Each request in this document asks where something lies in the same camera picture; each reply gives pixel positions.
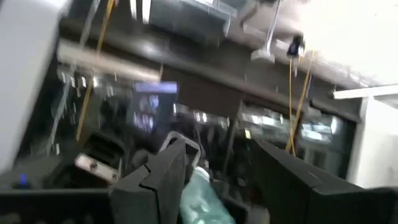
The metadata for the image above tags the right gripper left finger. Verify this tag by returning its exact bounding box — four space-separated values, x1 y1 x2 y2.
0 138 187 224

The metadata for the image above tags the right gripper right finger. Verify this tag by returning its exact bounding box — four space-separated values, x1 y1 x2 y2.
253 139 398 224

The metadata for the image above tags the teal plastic block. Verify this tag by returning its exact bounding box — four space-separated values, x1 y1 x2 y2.
178 166 237 224

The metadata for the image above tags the lit computer monitor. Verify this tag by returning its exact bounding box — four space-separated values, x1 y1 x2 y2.
132 80 180 134

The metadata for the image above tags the ceiling light strip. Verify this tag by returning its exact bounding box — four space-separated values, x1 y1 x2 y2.
129 0 152 25
332 83 398 100

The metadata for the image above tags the white ceiling device on pole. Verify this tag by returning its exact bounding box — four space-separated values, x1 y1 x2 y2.
250 0 277 65

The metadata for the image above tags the yellow cable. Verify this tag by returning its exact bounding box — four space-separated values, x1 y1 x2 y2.
284 51 315 156
74 0 116 142

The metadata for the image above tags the silver ventilation duct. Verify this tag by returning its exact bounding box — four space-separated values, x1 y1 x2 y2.
149 0 240 47

